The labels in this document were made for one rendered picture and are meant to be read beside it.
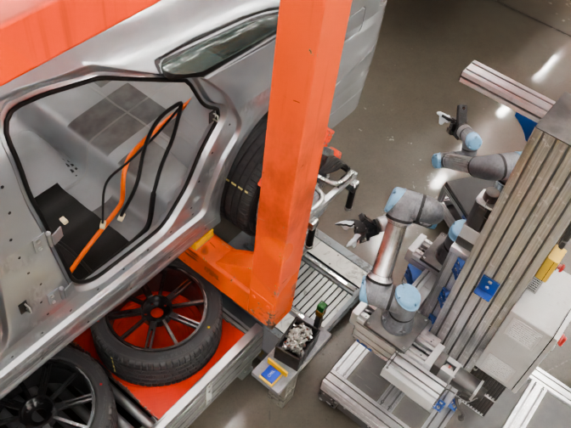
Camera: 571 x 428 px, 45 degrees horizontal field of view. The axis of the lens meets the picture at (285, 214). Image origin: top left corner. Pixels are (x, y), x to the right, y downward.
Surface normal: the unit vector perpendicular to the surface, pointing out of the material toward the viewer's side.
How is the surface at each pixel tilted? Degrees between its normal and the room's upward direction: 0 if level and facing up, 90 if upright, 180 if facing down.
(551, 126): 0
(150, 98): 1
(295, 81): 90
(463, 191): 0
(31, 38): 90
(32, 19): 90
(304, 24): 90
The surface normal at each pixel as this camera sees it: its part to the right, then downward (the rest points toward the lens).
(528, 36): 0.10, -0.64
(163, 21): 0.53, -0.31
